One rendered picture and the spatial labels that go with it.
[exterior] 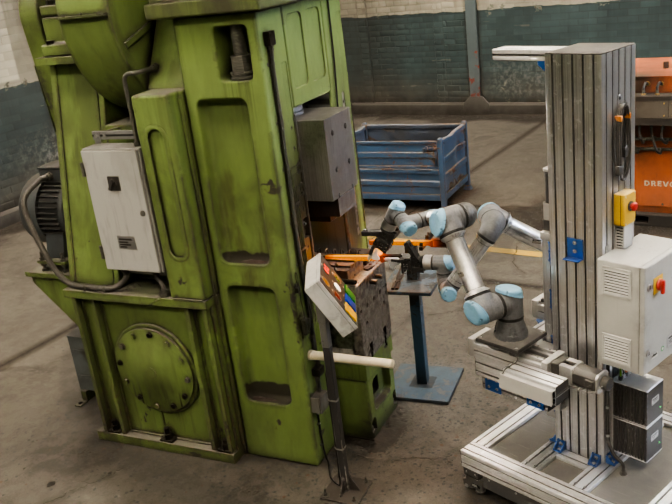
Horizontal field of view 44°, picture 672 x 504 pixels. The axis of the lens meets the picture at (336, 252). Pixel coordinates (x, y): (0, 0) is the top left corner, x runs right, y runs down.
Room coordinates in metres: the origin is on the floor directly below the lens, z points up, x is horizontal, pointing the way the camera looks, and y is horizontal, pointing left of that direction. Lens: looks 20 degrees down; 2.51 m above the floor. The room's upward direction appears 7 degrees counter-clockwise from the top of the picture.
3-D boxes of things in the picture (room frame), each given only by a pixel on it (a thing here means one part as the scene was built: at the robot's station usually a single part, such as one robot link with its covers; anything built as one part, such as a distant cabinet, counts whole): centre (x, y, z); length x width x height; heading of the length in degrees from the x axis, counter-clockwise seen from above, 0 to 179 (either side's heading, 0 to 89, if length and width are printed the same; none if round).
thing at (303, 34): (4.15, 0.21, 2.06); 0.44 x 0.41 x 0.47; 63
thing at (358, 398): (4.10, 0.08, 0.23); 0.55 x 0.37 x 0.47; 63
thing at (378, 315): (4.10, 0.08, 0.69); 0.56 x 0.38 x 0.45; 63
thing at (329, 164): (4.08, 0.08, 1.56); 0.42 x 0.39 x 0.40; 63
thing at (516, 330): (3.27, -0.73, 0.87); 0.15 x 0.15 x 0.10
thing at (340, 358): (3.60, -0.01, 0.62); 0.44 x 0.05 x 0.05; 63
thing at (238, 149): (3.85, 0.36, 1.15); 0.44 x 0.26 x 2.30; 63
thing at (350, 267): (4.04, 0.10, 0.96); 0.42 x 0.20 x 0.09; 63
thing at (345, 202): (4.04, 0.10, 1.32); 0.42 x 0.20 x 0.10; 63
